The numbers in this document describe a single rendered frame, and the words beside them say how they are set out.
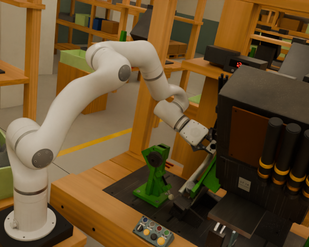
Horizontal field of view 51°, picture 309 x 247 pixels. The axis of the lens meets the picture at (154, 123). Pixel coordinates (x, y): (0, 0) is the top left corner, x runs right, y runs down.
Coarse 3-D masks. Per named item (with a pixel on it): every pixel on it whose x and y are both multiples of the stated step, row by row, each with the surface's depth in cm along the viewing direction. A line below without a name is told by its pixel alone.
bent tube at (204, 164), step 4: (212, 140) 143; (212, 144) 143; (208, 148) 142; (212, 148) 149; (212, 152) 141; (208, 156) 151; (212, 156) 150; (204, 160) 153; (208, 160) 152; (204, 164) 153; (208, 164) 153; (200, 168) 152; (204, 168) 152; (196, 172) 152; (200, 172) 152; (192, 176) 151; (196, 176) 151; (188, 180) 150; (192, 180) 150; (184, 184) 150; (180, 188) 149; (184, 188) 148; (180, 192) 151; (184, 192) 148
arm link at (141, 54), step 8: (88, 48) 121; (96, 48) 118; (112, 48) 122; (120, 48) 121; (128, 48) 120; (136, 48) 120; (144, 48) 121; (152, 48) 124; (88, 56) 119; (128, 56) 122; (136, 56) 121; (144, 56) 122; (152, 56) 124; (88, 64) 121; (136, 64) 124; (144, 64) 124; (152, 64) 125; (160, 64) 130; (144, 72) 128; (152, 72) 128; (160, 72) 130
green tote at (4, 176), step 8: (0, 136) 180; (0, 144) 181; (0, 168) 148; (8, 168) 150; (0, 176) 149; (8, 176) 152; (0, 184) 151; (8, 184) 153; (0, 192) 152; (8, 192) 155
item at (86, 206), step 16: (64, 176) 162; (64, 192) 151; (80, 192) 152; (96, 192) 154; (64, 208) 154; (80, 208) 147; (96, 208) 143; (112, 208) 146; (128, 208) 148; (80, 224) 150; (96, 224) 143; (112, 224) 138; (128, 224) 138; (96, 240) 146; (112, 240) 140; (128, 240) 135; (144, 240) 131; (176, 240) 134
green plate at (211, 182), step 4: (212, 160) 131; (212, 164) 131; (208, 168) 133; (212, 168) 133; (208, 172) 135; (212, 172) 134; (204, 176) 135; (208, 176) 135; (212, 176) 134; (200, 180) 136; (204, 180) 137; (208, 180) 136; (212, 180) 135; (216, 180) 134; (200, 184) 137; (204, 184) 137; (208, 184) 136; (212, 184) 135; (216, 184) 134; (212, 188) 135; (216, 188) 134
